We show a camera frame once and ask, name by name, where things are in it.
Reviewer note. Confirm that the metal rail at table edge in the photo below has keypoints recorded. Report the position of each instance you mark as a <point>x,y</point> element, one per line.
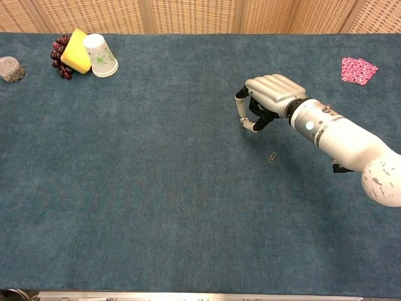
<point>200,296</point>

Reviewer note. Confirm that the teal felt table mat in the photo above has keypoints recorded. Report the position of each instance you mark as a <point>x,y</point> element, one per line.
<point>156,194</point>

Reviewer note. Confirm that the silver embossed round tin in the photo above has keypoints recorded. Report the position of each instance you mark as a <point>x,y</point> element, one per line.
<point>11,69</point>

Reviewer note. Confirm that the woven bamboo folding screen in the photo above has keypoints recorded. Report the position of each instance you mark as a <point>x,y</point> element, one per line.
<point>200,14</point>

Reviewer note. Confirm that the yellow sponge block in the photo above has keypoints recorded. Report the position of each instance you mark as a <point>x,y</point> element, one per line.
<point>76,51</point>

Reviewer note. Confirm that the dark red grape bunch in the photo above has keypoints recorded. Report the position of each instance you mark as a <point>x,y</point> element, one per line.
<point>58,54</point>

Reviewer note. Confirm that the red patterned cards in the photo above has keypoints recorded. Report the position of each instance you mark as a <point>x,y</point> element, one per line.
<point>357,70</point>

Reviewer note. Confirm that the white paper cup green print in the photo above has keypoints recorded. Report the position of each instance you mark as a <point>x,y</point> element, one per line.
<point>101,58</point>

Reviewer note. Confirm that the dark round metal object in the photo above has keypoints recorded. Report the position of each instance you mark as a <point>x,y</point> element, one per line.
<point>12,294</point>

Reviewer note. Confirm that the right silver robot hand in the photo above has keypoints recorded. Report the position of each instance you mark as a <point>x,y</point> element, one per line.
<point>275,92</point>

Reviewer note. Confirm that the gold paper clip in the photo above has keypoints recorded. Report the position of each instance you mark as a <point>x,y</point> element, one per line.
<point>271,157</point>

